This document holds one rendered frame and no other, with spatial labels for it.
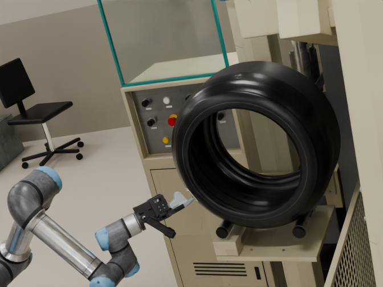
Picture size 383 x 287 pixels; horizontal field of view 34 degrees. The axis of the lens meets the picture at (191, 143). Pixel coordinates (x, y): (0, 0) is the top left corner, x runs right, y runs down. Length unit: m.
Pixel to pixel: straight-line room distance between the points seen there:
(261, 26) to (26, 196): 0.99
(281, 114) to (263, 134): 0.47
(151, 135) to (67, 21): 3.60
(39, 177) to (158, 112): 0.94
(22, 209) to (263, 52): 1.00
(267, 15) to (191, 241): 1.81
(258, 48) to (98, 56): 4.29
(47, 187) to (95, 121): 4.56
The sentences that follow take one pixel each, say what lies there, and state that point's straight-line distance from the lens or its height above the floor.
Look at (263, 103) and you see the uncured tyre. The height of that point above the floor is 1.37.
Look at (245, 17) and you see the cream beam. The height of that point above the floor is 1.69.
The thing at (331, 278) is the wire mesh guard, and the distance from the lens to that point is 1.74.
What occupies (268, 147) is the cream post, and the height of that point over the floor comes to 1.06.
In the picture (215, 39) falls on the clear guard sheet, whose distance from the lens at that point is 2.74.
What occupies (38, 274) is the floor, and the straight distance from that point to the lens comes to 4.34.
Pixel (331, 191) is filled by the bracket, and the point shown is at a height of 0.87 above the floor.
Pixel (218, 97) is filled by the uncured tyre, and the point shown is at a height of 1.40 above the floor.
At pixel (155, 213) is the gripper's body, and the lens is 2.17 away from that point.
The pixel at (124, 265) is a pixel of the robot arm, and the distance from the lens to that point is 2.17.
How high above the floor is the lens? 1.99
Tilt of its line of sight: 20 degrees down
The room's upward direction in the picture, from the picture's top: 14 degrees counter-clockwise
